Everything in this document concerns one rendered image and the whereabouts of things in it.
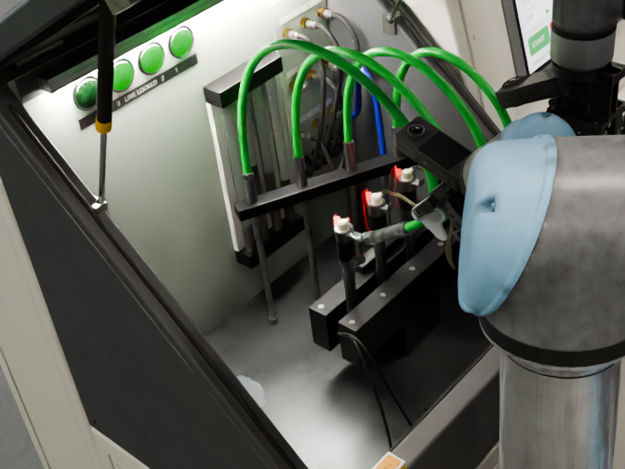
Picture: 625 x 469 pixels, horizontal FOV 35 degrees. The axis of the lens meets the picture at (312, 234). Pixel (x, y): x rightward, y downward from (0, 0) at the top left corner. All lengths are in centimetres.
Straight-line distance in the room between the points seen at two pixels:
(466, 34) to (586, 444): 106
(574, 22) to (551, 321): 60
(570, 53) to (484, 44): 53
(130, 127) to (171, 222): 20
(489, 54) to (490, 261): 114
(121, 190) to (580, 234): 102
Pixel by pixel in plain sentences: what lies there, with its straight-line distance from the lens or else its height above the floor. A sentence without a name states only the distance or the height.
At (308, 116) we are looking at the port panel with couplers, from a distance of 179.
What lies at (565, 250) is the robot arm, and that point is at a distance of 62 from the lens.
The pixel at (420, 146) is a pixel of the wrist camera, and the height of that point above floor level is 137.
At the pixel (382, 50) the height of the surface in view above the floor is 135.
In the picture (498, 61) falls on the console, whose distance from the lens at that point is 176.
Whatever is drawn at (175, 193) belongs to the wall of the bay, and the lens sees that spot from 161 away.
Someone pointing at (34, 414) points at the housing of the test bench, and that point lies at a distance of 197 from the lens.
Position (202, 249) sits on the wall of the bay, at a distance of 170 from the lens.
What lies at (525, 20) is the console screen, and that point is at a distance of 181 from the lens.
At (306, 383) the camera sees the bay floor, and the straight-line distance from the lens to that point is 167.
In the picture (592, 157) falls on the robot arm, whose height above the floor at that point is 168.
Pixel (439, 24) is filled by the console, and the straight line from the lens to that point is 167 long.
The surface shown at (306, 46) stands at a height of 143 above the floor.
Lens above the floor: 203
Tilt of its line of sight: 37 degrees down
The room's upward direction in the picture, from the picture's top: 8 degrees counter-clockwise
